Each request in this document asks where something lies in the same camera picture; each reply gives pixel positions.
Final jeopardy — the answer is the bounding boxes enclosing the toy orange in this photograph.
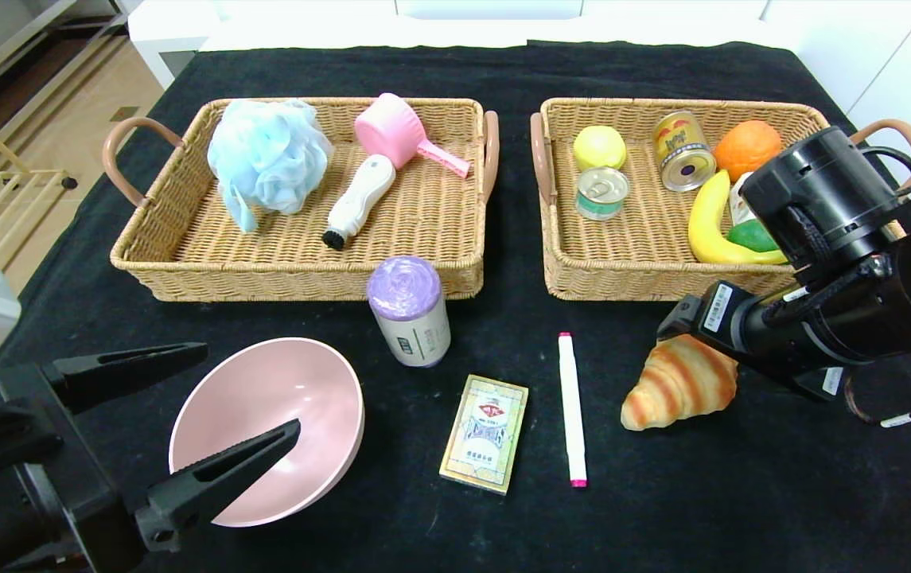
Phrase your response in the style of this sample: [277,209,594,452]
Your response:
[714,120,784,182]

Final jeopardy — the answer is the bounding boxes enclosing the yellow toy banana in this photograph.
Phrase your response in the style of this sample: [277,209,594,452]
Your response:
[687,170,788,266]

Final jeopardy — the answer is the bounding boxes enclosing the small white juice carton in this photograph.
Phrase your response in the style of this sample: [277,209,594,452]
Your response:
[730,171,758,228]

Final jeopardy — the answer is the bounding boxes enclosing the white bottle black cap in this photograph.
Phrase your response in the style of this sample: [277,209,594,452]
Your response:
[321,154,397,251]

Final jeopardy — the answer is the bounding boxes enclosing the yellow toy lemon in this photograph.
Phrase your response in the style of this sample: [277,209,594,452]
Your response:
[573,126,628,172]

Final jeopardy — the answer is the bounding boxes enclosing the pink plastic scoop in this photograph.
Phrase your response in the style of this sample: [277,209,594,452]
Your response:
[354,93,473,179]

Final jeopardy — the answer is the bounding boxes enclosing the playing card box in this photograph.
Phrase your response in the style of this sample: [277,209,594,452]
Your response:
[439,375,529,496]

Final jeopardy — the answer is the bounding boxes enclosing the small green label tin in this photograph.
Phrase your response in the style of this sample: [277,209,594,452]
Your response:
[576,166,631,221]

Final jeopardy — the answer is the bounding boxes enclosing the wicker basket with handles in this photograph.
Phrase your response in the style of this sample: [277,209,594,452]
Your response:
[103,98,500,303]
[531,98,911,303]

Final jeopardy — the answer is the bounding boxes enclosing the pink plastic bowl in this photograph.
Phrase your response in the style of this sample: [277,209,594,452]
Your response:
[169,337,366,528]

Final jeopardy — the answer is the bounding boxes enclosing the blue mesh bath pouf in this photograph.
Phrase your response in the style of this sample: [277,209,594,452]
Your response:
[207,99,334,234]

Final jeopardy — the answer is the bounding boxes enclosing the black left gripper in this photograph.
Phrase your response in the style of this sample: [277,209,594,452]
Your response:
[0,341,302,573]

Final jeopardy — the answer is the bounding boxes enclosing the thin dark tagged cable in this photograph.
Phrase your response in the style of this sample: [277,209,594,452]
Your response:
[845,344,911,428]

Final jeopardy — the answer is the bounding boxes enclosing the wooden wheeled rack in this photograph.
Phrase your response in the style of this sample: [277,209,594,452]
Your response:
[0,92,80,267]

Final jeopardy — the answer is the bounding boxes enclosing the toy croissant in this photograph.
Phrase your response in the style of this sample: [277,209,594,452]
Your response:
[621,333,741,432]

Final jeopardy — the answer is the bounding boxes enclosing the green toy mango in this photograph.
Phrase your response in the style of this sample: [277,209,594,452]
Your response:
[727,219,781,254]

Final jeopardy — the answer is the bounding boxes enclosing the white marker pink ends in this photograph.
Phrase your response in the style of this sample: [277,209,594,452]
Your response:
[558,333,588,488]

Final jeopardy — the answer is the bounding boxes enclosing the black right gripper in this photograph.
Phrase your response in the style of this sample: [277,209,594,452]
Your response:
[656,279,827,387]

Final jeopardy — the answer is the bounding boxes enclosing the black tablecloth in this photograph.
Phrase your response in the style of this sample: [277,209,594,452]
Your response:
[0,41,911,573]

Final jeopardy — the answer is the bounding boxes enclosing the purple lidded bag roll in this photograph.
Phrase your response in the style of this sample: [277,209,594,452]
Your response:
[367,255,453,368]

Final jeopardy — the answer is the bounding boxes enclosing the gold red drink can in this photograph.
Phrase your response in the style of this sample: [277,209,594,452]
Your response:
[652,111,717,193]

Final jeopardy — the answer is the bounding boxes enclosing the white side table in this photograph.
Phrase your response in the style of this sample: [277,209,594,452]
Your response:
[129,0,221,90]

